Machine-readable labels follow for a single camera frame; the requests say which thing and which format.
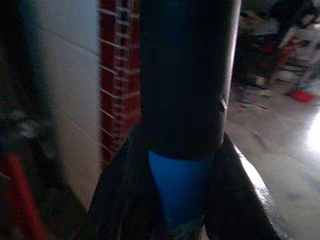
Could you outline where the person in white clothes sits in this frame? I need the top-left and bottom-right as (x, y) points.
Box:
(277, 14), (320, 93)

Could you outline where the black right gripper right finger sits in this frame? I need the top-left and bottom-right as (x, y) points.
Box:
(204, 132), (288, 240)

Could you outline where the red brick pillar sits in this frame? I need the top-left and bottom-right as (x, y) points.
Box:
(98, 0), (142, 163)

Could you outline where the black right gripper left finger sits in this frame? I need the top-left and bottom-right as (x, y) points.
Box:
(87, 124), (168, 240)

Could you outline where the blue broom handle black grip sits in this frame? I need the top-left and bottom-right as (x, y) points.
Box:
(138, 0), (243, 229)

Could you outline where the red plastic dustpan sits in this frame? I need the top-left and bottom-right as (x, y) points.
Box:
(289, 90), (316, 103)

